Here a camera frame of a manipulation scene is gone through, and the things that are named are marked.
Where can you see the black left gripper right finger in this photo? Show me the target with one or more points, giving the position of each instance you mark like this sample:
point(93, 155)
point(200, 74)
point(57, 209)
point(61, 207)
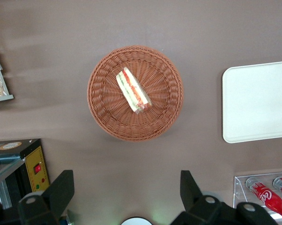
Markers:
point(190, 189)

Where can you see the white rectangular tray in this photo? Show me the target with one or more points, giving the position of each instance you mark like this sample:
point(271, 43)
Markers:
point(255, 100)

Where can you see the triangle sandwich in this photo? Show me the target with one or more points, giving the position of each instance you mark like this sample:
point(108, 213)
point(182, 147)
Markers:
point(132, 90)

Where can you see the white round dish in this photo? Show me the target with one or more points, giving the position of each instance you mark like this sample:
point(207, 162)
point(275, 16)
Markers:
point(136, 221)

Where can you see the black display cabinet yellow panel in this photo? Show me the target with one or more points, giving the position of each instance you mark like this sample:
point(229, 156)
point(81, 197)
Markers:
point(35, 159)

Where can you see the round brown wicker basket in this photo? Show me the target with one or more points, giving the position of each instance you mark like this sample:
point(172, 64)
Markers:
point(108, 98)

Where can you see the clear acrylic bottle holder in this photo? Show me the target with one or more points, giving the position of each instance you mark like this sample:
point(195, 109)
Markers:
point(239, 189)

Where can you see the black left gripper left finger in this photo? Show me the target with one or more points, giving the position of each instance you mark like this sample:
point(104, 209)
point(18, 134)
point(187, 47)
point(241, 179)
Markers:
point(56, 189)

